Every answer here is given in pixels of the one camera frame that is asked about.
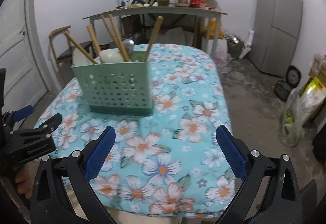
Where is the bamboo chopstick pair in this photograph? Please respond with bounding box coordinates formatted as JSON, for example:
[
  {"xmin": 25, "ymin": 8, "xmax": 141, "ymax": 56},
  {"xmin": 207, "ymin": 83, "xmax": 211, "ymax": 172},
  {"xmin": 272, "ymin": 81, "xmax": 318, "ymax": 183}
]
[
  {"xmin": 87, "ymin": 24, "xmax": 103, "ymax": 63},
  {"xmin": 64, "ymin": 32, "xmax": 97, "ymax": 64}
]

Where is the left hand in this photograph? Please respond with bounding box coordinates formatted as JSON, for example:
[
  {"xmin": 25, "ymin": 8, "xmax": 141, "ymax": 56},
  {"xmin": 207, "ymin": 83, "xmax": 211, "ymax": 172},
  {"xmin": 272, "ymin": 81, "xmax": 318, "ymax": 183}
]
[{"xmin": 15, "ymin": 161, "xmax": 39, "ymax": 199}]

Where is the white panel door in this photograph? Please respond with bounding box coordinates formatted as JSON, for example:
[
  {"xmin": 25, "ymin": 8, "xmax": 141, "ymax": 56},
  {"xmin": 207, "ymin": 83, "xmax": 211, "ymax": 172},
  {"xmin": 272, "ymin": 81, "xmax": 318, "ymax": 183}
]
[{"xmin": 1, "ymin": 0, "xmax": 47, "ymax": 111}]

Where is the clear plastic vegetable bag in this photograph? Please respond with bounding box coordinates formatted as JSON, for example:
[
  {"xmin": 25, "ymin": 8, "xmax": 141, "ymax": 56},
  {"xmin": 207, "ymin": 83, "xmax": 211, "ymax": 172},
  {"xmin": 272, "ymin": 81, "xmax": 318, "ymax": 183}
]
[{"xmin": 278, "ymin": 89, "xmax": 304, "ymax": 148}]

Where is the wooden chair black seat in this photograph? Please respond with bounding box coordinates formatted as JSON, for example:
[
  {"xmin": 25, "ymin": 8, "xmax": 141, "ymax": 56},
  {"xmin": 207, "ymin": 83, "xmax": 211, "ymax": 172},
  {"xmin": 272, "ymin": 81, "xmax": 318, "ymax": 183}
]
[{"xmin": 48, "ymin": 25, "xmax": 95, "ymax": 87}]

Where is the green star-holed utensil holder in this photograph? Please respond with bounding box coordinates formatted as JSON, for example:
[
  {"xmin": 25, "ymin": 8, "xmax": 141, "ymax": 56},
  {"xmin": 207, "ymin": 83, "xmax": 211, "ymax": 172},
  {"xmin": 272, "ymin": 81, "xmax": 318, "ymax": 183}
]
[{"xmin": 72, "ymin": 51, "xmax": 154, "ymax": 116}]

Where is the floral blue tablecloth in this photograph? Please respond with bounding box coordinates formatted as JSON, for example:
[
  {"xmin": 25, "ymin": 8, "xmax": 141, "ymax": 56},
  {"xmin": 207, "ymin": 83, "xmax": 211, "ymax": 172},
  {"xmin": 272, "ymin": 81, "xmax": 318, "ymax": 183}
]
[{"xmin": 38, "ymin": 44, "xmax": 235, "ymax": 218}]

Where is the yellow green snack bag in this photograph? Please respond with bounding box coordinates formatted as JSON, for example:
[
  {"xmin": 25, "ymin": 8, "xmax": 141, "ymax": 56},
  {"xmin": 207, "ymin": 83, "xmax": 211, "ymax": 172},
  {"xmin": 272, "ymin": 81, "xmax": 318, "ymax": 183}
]
[{"xmin": 300, "ymin": 77, "xmax": 325, "ymax": 125}]

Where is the black rice cooker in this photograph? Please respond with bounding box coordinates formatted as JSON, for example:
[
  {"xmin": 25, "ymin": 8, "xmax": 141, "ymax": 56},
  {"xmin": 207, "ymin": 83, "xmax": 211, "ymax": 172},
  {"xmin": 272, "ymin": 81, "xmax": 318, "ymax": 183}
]
[{"xmin": 273, "ymin": 65, "xmax": 302, "ymax": 101}]

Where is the metal spoon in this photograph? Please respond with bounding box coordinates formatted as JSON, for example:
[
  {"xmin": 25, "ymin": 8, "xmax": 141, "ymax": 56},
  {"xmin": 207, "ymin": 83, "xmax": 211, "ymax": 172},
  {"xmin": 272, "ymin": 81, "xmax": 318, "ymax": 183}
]
[{"xmin": 123, "ymin": 39, "xmax": 135, "ymax": 55}]

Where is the silver refrigerator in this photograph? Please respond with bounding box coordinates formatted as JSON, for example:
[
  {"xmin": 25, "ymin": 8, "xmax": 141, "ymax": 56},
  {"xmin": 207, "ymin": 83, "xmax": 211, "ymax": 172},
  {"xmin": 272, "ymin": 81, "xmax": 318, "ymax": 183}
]
[{"xmin": 249, "ymin": 0, "xmax": 303, "ymax": 77}]

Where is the yellow plastic bag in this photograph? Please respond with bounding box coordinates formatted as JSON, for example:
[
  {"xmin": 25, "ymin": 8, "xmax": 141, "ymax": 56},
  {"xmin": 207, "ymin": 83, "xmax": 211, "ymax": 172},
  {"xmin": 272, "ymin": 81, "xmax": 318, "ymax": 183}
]
[{"xmin": 201, "ymin": 18, "xmax": 224, "ymax": 39}]

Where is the white wooden side table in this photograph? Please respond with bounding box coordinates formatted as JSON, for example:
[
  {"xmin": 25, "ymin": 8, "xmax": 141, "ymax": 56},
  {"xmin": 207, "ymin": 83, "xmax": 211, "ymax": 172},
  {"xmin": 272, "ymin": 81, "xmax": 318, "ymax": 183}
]
[{"xmin": 83, "ymin": 5, "xmax": 229, "ymax": 56}]

